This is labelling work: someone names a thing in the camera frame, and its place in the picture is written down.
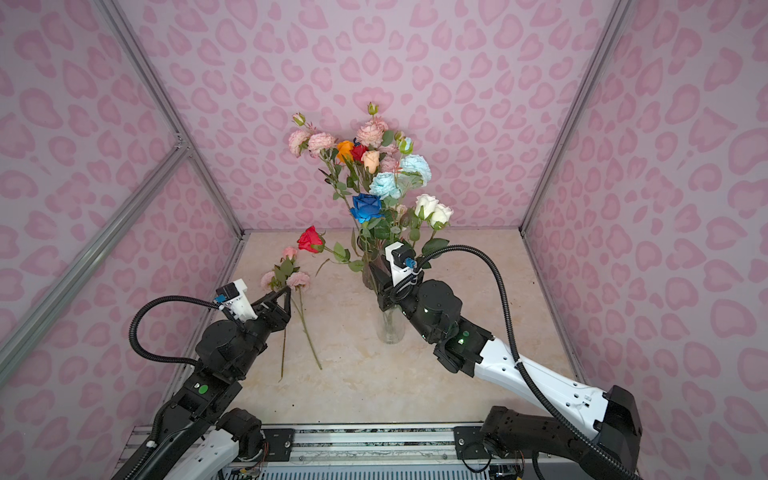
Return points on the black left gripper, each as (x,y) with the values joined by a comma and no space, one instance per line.
(281,316)

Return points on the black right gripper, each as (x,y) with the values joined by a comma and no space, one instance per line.
(383,285)

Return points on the clear frosted glass vase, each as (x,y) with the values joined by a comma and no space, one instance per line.
(390,327)

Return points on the pink carnation spray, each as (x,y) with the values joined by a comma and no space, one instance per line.
(308,139)
(298,281)

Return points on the white artificial rose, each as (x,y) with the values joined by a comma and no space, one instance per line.
(432,222)

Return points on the light blue carnation spray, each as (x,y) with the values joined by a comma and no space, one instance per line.
(399,172)

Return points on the peach artificial rose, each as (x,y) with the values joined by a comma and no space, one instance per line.
(371,162)

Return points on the small red artificial rose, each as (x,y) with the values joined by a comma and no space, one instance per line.
(357,164)

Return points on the orange artificial rose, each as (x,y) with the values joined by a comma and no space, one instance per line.
(344,159)

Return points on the pink rosebud spray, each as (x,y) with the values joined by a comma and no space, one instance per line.
(371,133)

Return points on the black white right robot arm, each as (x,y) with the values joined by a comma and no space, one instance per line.
(528,384)

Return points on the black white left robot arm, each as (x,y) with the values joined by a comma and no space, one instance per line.
(200,408)

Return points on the small pink rosebud stem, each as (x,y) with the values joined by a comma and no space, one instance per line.
(286,268)

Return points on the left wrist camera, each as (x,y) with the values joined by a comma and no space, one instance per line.
(231,299)

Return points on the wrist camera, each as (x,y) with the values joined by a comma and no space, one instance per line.
(401,261)
(231,299)

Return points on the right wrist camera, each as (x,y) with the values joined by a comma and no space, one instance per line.
(401,261)

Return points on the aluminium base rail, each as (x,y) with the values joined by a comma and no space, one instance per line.
(369,445)

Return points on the aluminium frame left diagonal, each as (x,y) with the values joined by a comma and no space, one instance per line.
(38,320)

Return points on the aluminium frame left post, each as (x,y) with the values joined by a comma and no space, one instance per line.
(128,40)

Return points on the aluminium frame post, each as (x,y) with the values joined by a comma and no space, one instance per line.
(128,40)
(620,15)

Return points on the aluminium frame right post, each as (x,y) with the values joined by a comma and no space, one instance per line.
(620,15)

